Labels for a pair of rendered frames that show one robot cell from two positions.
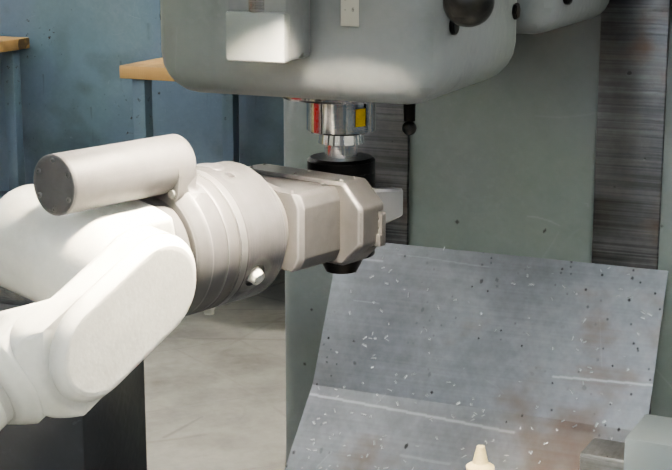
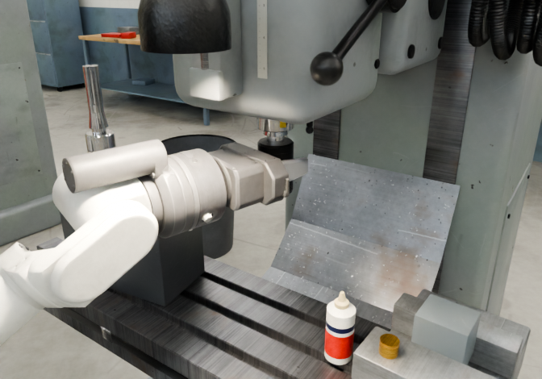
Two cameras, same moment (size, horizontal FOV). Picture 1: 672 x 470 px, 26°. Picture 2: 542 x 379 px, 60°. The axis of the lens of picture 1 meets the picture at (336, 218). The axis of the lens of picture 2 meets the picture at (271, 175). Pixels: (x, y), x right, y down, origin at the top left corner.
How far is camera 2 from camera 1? 0.43 m
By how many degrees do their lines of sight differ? 14
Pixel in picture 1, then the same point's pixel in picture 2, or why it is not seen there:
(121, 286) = (97, 242)
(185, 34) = (181, 76)
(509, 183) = (385, 136)
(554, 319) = (402, 202)
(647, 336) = (446, 217)
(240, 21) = (196, 74)
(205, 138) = not seen: hidden behind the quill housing
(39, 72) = not seen: hidden behind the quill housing
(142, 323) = (118, 258)
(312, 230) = (244, 189)
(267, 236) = (213, 197)
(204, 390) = not seen: hidden behind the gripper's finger
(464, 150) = (365, 118)
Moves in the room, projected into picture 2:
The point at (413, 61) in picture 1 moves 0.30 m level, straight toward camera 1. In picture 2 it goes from (298, 102) to (164, 252)
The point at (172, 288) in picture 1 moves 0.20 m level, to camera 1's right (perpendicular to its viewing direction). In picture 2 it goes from (138, 237) to (350, 258)
